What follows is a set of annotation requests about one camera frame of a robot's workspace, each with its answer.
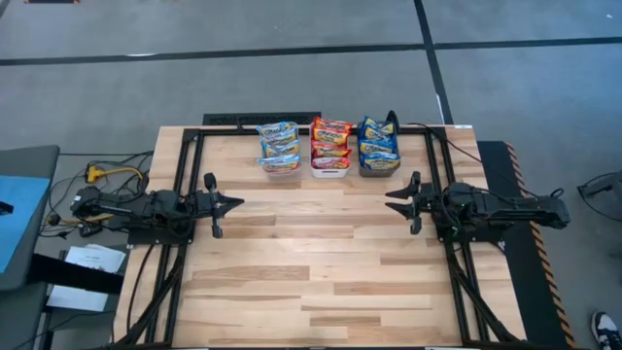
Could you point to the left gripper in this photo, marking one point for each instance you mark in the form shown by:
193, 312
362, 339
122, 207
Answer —
208, 204

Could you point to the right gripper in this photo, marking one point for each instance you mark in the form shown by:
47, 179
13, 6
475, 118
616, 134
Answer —
427, 201

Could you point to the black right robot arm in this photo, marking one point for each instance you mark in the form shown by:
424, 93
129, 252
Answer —
510, 211

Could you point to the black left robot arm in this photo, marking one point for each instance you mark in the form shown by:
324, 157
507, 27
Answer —
146, 206

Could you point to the dark grey plastic bin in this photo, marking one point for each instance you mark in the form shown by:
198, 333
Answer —
379, 173

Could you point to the clear plastic bin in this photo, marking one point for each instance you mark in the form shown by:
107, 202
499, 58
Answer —
284, 173

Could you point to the white plastic bin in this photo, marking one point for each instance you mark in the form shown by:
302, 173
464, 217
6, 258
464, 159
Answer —
330, 173

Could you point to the black power adapter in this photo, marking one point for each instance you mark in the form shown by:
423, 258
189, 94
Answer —
91, 229

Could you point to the white paper sheet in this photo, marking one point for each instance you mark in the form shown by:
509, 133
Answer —
97, 258
78, 297

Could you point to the hazard-striped black floor mat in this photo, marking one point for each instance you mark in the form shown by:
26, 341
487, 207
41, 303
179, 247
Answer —
525, 291

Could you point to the black beam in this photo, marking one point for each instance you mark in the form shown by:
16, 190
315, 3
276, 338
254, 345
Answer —
73, 274

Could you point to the round black plug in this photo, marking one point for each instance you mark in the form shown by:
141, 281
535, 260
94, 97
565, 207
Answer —
53, 219

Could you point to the grey desk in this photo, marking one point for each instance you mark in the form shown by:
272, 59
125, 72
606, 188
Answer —
29, 160

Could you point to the blue sheet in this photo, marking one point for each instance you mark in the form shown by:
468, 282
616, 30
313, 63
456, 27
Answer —
19, 219

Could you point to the small black desk object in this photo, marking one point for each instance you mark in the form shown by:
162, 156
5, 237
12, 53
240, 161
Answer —
5, 208

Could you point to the person's shoe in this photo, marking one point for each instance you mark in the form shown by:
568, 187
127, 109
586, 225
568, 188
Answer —
606, 330

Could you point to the black table frame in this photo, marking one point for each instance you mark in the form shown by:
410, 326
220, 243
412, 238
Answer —
189, 133

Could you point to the black curved bracket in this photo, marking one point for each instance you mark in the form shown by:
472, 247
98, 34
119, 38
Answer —
391, 117

